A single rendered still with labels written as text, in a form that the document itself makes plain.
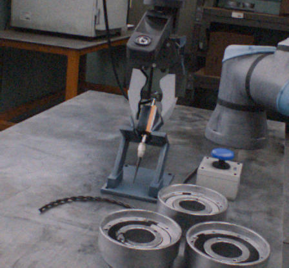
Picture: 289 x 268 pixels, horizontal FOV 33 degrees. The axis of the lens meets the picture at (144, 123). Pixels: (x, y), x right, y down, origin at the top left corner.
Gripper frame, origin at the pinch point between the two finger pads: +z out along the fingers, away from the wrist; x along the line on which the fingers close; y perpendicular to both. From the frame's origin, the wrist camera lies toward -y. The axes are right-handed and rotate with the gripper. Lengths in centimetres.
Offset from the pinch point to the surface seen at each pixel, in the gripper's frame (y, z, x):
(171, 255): -27.3, 9.4, -10.7
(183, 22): 357, 9, 58
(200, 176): -1.6, 8.7, -10.4
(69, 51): 164, 17, 84
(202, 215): -17.8, 7.9, -13.0
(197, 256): -28.0, 8.3, -13.9
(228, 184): -1.7, 9.2, -15.1
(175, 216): -18.1, 8.9, -9.3
